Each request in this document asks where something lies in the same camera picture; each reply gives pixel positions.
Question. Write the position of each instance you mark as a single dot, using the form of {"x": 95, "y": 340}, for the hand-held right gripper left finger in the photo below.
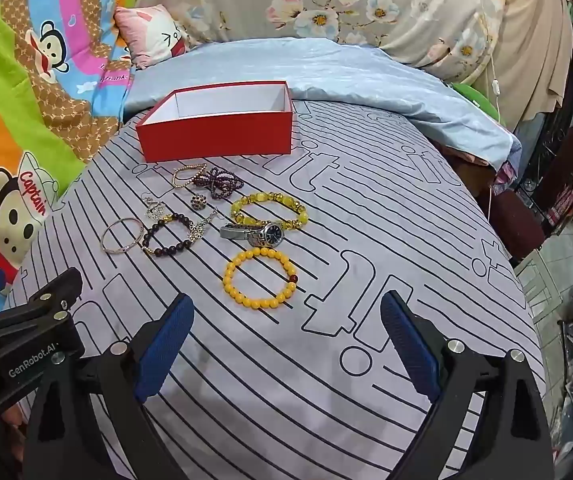
{"x": 164, "y": 355}

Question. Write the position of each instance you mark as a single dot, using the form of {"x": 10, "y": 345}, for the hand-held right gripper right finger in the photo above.
{"x": 409, "y": 347}

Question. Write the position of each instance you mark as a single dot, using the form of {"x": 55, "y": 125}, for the thin metal bangle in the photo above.
{"x": 105, "y": 240}

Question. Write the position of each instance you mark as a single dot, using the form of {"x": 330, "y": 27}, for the silver wristwatch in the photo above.
{"x": 269, "y": 234}

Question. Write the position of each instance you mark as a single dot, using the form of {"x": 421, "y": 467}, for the red cardboard box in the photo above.
{"x": 216, "y": 132}

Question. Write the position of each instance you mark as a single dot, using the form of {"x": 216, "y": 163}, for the grey striped bedsheet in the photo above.
{"x": 366, "y": 210}

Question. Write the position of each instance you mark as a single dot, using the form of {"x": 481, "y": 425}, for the silver charm earrings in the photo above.
{"x": 155, "y": 208}

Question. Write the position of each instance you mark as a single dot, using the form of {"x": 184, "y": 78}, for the cartoon monkey blanket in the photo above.
{"x": 16, "y": 110}

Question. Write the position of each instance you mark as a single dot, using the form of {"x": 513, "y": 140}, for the dark red chair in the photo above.
{"x": 561, "y": 170}

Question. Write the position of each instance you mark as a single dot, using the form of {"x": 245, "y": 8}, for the green plastic object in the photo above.
{"x": 476, "y": 97}

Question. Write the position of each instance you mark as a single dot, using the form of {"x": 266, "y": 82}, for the light blue blanket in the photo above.
{"x": 341, "y": 70}

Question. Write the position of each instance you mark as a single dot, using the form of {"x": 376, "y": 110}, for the pink cartoon pillow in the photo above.
{"x": 151, "y": 35}

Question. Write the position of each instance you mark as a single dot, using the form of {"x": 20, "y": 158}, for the beige curtain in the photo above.
{"x": 531, "y": 35}

